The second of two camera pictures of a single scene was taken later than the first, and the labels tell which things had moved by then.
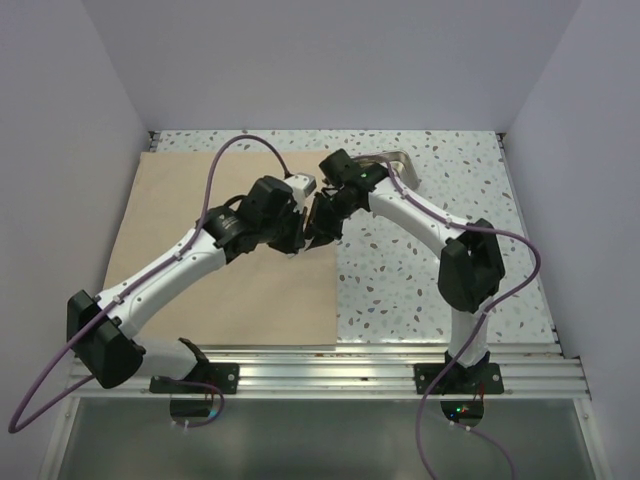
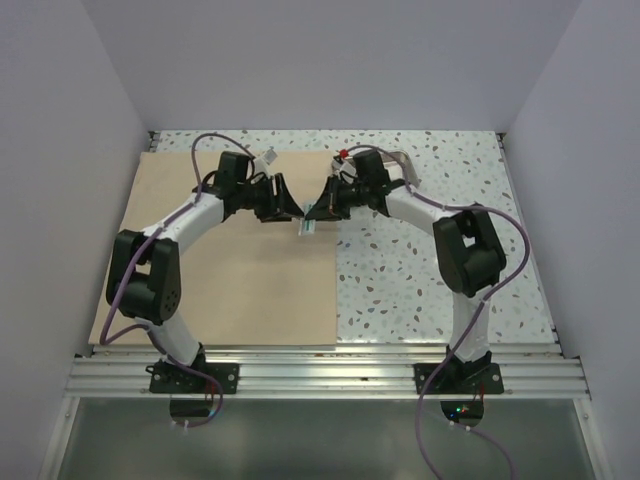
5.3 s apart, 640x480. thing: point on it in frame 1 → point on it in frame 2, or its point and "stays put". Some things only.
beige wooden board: (262, 297) stays put
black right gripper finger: (323, 236) → (335, 214)
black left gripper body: (284, 231) → (258, 196)
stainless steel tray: (399, 161) stays put
